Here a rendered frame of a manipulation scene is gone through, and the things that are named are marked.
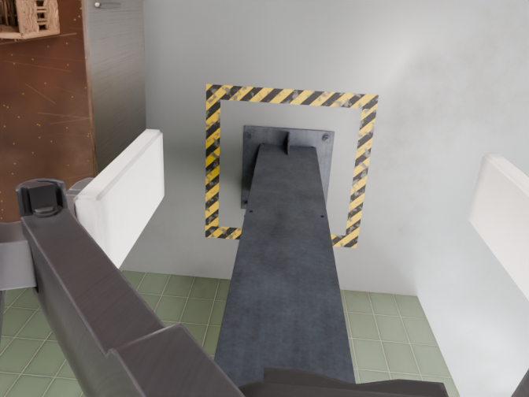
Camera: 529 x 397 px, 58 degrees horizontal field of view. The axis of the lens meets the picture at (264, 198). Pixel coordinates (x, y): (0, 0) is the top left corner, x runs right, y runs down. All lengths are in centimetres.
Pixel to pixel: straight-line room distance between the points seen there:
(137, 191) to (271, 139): 154
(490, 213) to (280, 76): 150
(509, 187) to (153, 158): 13
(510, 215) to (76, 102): 109
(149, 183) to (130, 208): 2
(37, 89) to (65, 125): 10
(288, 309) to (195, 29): 110
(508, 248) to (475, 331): 204
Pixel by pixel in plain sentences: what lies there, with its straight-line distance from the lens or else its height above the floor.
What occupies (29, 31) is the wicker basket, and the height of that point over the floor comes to 70.
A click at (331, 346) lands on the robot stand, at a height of 107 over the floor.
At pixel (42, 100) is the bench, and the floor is 58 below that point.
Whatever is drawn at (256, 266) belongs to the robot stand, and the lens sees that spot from 93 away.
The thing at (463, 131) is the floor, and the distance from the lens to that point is 181.
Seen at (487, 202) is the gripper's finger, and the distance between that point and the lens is 20.
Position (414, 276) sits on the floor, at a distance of 200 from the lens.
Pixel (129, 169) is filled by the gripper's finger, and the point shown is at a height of 151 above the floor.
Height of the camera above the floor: 165
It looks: 67 degrees down
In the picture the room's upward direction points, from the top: 172 degrees counter-clockwise
